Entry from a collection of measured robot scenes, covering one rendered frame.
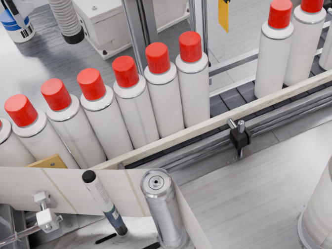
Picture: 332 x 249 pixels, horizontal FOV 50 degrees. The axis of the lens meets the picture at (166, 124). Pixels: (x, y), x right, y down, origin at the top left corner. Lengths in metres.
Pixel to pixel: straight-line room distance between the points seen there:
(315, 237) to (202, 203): 0.18
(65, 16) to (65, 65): 0.40
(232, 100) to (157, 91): 0.21
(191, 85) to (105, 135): 0.16
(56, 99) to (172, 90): 0.17
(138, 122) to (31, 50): 0.53
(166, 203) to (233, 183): 0.22
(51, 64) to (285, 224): 0.67
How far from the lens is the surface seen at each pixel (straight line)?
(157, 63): 0.52
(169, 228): 0.49
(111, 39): 0.90
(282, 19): 0.59
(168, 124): 0.61
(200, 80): 0.56
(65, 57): 0.97
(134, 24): 0.64
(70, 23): 0.56
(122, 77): 0.51
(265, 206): 0.60
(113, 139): 0.58
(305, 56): 0.69
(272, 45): 0.61
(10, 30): 1.06
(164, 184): 0.41
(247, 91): 0.73
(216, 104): 0.71
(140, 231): 0.59
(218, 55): 0.88
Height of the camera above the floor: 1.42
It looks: 53 degrees down
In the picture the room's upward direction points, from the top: 11 degrees counter-clockwise
